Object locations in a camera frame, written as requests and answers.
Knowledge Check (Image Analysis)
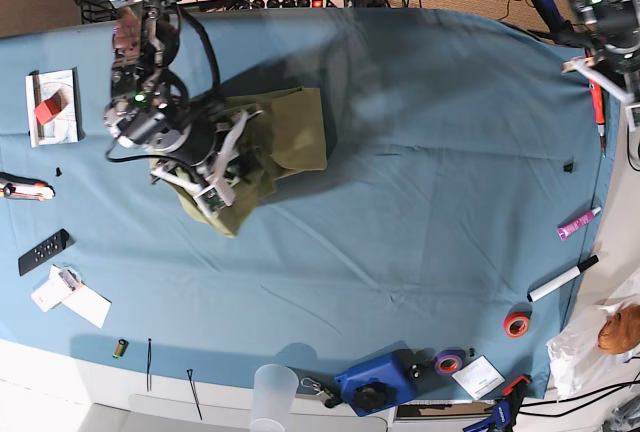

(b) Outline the red tape roll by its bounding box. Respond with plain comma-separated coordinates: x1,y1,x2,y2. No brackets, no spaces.
503,312,530,338

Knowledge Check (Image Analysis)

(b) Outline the white paper card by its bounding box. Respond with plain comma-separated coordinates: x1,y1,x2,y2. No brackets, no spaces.
452,356,505,400

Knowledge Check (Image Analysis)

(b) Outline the olive green t-shirt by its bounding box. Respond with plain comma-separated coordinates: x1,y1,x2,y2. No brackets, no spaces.
172,87,327,238

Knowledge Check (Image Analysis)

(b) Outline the orange white utility knife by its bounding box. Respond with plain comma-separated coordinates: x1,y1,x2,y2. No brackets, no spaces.
1,172,55,201

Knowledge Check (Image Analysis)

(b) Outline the translucent plastic cup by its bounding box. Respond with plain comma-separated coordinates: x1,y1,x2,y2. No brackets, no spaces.
249,364,299,432

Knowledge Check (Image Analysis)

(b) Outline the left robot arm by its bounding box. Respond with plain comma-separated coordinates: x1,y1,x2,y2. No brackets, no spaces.
568,0,639,132

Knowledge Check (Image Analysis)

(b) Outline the blue clamp handle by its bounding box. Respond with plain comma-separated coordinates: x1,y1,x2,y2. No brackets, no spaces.
530,0,582,48

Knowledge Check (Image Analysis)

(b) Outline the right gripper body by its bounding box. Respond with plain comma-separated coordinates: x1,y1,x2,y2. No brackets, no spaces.
149,109,263,216

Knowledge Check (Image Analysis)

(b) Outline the blue table cloth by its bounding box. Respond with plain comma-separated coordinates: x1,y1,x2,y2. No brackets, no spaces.
1,9,612,397

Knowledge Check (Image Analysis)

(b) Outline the black zip tie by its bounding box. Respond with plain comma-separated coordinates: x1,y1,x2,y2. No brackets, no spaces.
145,338,152,392
186,368,204,421

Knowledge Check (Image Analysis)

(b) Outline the black remote control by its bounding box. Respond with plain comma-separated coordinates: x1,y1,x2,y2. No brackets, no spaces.
18,229,73,276

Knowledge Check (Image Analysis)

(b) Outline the purple tape roll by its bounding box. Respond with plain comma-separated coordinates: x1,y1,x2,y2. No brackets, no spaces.
434,349,466,376

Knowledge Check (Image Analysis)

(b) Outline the white card package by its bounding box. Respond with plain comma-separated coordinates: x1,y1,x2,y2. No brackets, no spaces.
31,268,82,312

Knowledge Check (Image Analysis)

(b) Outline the small green battery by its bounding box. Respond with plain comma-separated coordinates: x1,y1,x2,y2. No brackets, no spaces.
112,339,128,359

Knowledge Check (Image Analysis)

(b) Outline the white plastic bag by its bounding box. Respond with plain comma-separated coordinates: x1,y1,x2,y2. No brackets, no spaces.
547,273,639,399

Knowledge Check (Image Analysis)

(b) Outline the blue plastic box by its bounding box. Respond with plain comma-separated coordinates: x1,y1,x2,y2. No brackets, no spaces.
334,352,417,417

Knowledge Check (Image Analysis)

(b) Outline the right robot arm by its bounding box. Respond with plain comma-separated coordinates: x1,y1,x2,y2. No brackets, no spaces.
104,0,262,217

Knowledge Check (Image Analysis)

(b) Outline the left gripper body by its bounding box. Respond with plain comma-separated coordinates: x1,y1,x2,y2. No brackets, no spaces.
562,49,639,130

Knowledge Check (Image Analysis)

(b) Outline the white paper sheet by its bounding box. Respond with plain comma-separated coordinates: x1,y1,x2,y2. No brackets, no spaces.
49,265,111,329

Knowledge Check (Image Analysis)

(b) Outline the blue orange bar clamp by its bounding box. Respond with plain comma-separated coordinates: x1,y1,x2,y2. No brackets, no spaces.
462,374,531,432

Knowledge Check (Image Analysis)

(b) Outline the white black marker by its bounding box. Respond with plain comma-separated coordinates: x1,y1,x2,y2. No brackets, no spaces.
527,255,599,303

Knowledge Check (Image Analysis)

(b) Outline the red cube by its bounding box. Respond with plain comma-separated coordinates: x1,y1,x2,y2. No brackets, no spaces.
34,94,66,126

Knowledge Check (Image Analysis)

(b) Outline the metal carabiner keyring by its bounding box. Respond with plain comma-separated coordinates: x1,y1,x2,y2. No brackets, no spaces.
300,376,334,399

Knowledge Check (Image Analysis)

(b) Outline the orange screwdriver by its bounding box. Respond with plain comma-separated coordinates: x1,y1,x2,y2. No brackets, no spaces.
589,80,606,157

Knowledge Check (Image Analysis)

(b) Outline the orange furry object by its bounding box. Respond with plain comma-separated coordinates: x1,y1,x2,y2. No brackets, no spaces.
598,305,640,355

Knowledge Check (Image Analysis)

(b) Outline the pink tube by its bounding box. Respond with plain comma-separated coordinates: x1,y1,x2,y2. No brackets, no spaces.
556,206,601,241

